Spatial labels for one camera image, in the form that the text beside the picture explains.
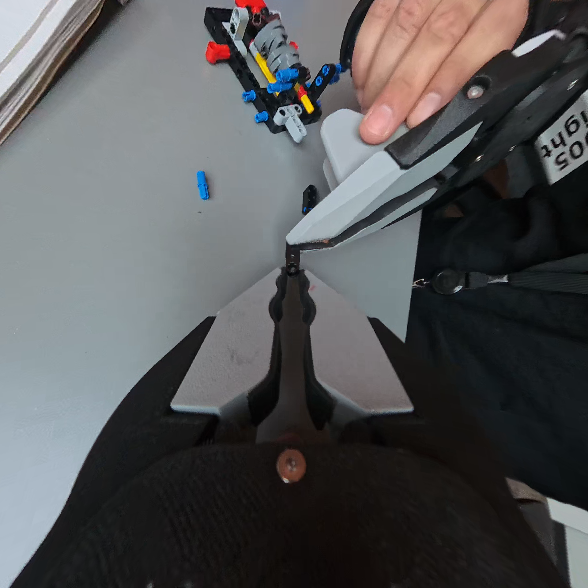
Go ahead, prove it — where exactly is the lego instruction booklet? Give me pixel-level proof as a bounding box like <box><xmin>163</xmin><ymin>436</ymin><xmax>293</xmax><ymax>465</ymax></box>
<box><xmin>0</xmin><ymin>0</ymin><xmax>131</xmax><ymax>145</ymax></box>

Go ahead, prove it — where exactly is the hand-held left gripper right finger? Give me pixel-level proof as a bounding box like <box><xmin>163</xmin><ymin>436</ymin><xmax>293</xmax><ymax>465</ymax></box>
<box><xmin>300</xmin><ymin>270</ymin><xmax>415</xmax><ymax>431</ymax></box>

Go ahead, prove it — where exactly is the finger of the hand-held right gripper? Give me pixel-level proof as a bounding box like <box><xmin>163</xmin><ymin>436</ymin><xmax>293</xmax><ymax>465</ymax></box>
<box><xmin>285</xmin><ymin>122</ymin><xmax>484</xmax><ymax>249</ymax></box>
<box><xmin>299</xmin><ymin>181</ymin><xmax>453</xmax><ymax>253</ymax></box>

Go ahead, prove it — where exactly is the lego chassis assembly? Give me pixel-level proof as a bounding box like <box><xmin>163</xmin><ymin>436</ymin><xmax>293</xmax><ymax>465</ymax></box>
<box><xmin>203</xmin><ymin>0</ymin><xmax>344</xmax><ymax>144</ymax></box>

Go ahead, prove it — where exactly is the person's right hand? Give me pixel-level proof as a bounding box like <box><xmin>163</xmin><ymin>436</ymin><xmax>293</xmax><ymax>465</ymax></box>
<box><xmin>351</xmin><ymin>0</ymin><xmax>530</xmax><ymax>145</ymax></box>

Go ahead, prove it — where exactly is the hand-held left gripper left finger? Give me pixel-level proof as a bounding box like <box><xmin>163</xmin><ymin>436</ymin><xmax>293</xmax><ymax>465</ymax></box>
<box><xmin>169</xmin><ymin>268</ymin><xmax>284</xmax><ymax>426</ymax></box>

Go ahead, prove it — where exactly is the person's right forearm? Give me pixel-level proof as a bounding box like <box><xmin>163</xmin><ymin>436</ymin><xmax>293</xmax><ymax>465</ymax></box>
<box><xmin>524</xmin><ymin>0</ymin><xmax>588</xmax><ymax>47</ymax></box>

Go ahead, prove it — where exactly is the black badge reel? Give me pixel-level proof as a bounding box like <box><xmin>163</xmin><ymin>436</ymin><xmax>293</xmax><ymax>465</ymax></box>
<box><xmin>413</xmin><ymin>269</ymin><xmax>465</xmax><ymax>296</ymax></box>

